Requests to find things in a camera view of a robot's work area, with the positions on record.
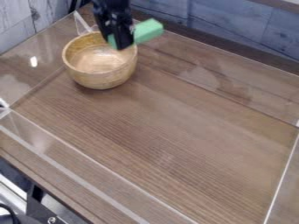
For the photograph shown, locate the green rectangular stick block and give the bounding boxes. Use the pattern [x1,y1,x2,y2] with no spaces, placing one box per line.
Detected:
[107,18,164,51]

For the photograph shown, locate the black cable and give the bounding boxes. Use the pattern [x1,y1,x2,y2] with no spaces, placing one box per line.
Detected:
[0,202,21,224]

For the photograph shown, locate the clear acrylic tray wall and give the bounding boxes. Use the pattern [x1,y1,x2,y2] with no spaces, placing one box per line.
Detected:
[0,17,299,224]

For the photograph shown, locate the black table frame bracket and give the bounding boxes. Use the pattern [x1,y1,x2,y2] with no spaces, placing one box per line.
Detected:
[23,184,95,224]

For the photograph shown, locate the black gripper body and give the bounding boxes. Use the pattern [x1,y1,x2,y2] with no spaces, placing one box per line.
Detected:
[91,0,132,20]

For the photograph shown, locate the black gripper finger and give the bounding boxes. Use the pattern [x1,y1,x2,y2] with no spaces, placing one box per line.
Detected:
[96,11,135,50]

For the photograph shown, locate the wooden bowl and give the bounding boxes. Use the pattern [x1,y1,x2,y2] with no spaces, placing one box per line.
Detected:
[61,31,138,90]

